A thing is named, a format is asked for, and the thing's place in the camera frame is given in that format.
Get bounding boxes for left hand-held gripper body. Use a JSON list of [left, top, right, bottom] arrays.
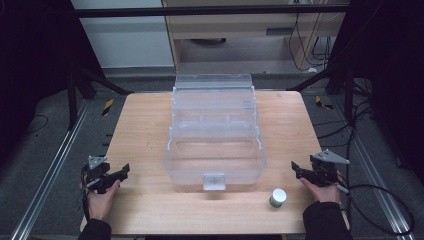
[[81, 154, 115, 195]]

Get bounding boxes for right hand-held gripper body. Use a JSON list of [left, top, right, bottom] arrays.
[[309, 148, 351, 187]]

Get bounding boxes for person's right hand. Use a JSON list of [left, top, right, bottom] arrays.
[[299, 177, 343, 205]]

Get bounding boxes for person's left hand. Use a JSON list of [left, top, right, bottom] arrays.
[[79, 179, 122, 222]]

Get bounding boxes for small green jar white lid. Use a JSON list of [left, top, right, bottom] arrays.
[[268, 188, 288, 209]]

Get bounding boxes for black metal stand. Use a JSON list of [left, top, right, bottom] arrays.
[[285, 64, 356, 128], [65, 64, 135, 132]]

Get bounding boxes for clear plastic tiered storage box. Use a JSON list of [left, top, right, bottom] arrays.
[[162, 73, 268, 192]]

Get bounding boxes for black curtain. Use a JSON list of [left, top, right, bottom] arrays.
[[324, 0, 424, 183], [0, 0, 105, 168]]

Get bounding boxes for white cabinet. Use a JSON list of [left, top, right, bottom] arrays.
[[70, 0, 175, 70]]

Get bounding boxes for light wooden cabinet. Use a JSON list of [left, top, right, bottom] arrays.
[[162, 0, 348, 72]]

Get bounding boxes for black horizontal metal bar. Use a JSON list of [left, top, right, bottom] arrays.
[[72, 4, 352, 19]]

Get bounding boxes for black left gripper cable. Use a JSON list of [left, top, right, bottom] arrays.
[[80, 165, 92, 222]]

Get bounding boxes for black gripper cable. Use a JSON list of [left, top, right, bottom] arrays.
[[337, 183, 416, 237], [80, 165, 92, 222]]

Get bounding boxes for aluminium floor rail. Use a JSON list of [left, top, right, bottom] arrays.
[[9, 99, 92, 240], [331, 95, 418, 240]]

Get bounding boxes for black floor cables bundle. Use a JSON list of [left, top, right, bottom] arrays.
[[312, 78, 379, 149]]

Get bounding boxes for yellow-handled tool left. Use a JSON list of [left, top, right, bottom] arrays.
[[101, 98, 115, 117]]

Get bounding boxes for yellow-handled tool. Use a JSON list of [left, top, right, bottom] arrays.
[[314, 95, 335, 111], [101, 98, 115, 117]]

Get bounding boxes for yellow-handled tool right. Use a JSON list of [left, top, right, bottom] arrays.
[[314, 95, 335, 111]]

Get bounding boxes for thin black floor cable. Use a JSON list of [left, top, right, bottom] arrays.
[[24, 113, 50, 136]]

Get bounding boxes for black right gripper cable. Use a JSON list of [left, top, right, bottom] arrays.
[[337, 183, 416, 237]]

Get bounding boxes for black cables under cabinet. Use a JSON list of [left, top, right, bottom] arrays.
[[287, 12, 335, 72]]

